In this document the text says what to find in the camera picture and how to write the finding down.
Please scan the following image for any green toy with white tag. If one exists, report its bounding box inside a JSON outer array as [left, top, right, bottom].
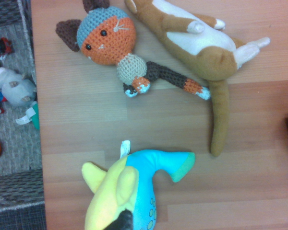
[[15, 101, 40, 131]]

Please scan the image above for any grey plush animal toy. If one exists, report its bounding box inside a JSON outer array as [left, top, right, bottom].
[[0, 67, 37, 107]]

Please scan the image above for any grey woven fabric basket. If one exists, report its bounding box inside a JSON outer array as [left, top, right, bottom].
[[0, 0, 48, 230]]

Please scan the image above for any red and black toy vehicle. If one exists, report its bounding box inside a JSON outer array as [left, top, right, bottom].
[[0, 37, 14, 59]]

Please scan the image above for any blue and yellow plush fish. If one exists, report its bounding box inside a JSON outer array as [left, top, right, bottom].
[[81, 140, 196, 230]]

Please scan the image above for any orange crocheted cat doll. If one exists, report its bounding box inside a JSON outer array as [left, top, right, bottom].
[[55, 0, 211, 101]]

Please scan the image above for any brown and white plush cat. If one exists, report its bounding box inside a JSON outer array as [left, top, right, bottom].
[[123, 0, 271, 158]]

